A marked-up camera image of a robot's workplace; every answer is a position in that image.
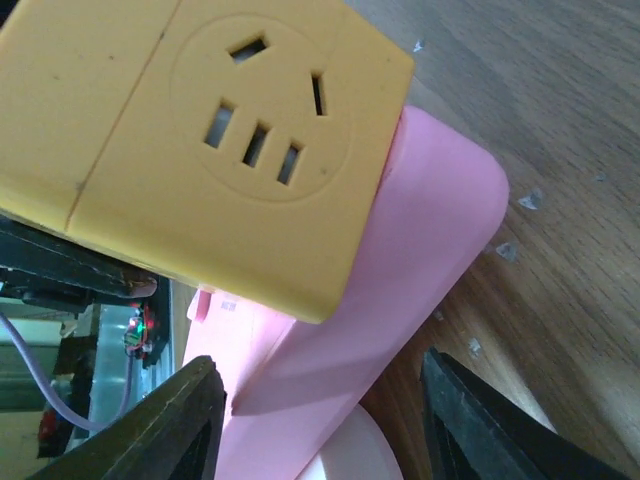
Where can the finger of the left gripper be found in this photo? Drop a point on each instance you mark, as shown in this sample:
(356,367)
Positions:
(38,268)

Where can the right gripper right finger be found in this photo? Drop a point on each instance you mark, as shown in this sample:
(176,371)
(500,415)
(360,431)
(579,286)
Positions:
(472,431)

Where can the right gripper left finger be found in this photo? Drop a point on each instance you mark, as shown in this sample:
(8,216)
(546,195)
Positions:
(174,433)

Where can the round pink power strip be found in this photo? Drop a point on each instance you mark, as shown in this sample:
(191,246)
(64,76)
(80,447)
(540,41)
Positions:
(357,450)

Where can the pink triangular power socket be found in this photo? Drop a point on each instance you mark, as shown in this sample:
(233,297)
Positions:
(290,384)

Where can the yellow cube socket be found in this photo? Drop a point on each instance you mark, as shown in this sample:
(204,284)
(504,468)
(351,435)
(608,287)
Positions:
(237,145)

